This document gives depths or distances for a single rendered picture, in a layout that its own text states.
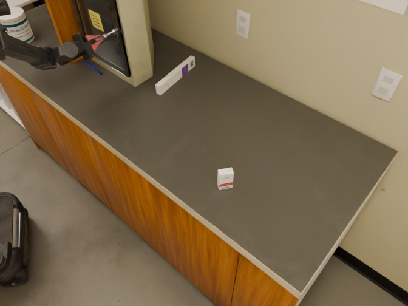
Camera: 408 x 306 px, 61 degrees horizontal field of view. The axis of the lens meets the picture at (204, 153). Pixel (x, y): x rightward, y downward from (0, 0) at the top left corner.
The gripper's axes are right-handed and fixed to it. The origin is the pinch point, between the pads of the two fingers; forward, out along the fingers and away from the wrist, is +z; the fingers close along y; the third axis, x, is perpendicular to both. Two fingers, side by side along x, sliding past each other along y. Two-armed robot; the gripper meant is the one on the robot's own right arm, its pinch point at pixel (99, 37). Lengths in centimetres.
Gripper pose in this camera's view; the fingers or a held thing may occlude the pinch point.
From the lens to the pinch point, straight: 154.1
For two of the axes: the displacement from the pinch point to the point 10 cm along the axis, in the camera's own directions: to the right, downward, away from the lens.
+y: -4.0, -8.2, -4.1
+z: 6.6, -5.7, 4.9
